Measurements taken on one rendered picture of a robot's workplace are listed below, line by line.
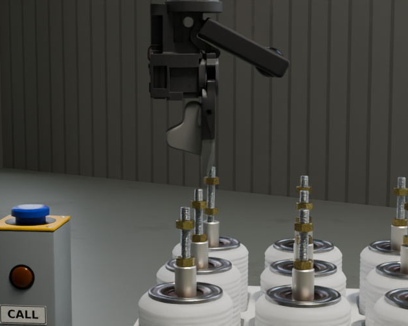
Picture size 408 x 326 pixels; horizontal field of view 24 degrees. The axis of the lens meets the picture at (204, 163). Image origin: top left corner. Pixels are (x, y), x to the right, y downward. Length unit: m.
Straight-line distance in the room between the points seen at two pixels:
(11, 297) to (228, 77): 2.26
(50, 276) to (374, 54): 2.08
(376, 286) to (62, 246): 0.34
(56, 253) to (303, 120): 2.14
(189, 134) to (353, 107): 1.88
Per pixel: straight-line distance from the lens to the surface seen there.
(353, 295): 1.24
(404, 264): 1.07
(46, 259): 0.99
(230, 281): 1.05
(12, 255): 1.00
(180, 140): 1.14
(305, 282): 0.94
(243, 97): 3.17
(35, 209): 1.00
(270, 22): 3.12
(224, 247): 1.16
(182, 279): 0.95
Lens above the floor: 0.50
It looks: 7 degrees down
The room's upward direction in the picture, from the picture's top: straight up
